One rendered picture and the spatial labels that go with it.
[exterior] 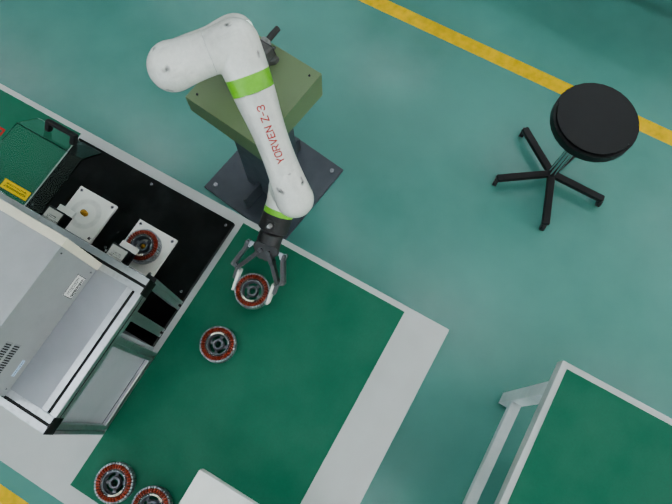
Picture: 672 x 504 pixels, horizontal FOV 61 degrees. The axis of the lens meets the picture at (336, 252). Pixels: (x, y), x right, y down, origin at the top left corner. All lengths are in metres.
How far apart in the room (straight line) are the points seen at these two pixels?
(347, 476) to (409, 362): 0.38
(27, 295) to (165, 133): 1.74
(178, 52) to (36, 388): 0.89
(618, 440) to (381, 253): 1.28
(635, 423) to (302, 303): 1.07
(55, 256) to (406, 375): 1.04
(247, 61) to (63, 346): 0.84
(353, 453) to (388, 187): 1.42
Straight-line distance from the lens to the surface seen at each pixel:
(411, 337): 1.85
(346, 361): 1.82
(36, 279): 1.45
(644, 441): 2.03
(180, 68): 1.49
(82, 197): 2.10
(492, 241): 2.80
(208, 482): 1.38
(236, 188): 2.82
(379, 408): 1.81
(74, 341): 1.60
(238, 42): 1.48
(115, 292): 1.59
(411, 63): 3.18
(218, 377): 1.85
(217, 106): 2.05
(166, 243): 1.95
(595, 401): 1.97
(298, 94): 2.01
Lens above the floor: 2.55
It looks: 72 degrees down
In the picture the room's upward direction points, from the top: straight up
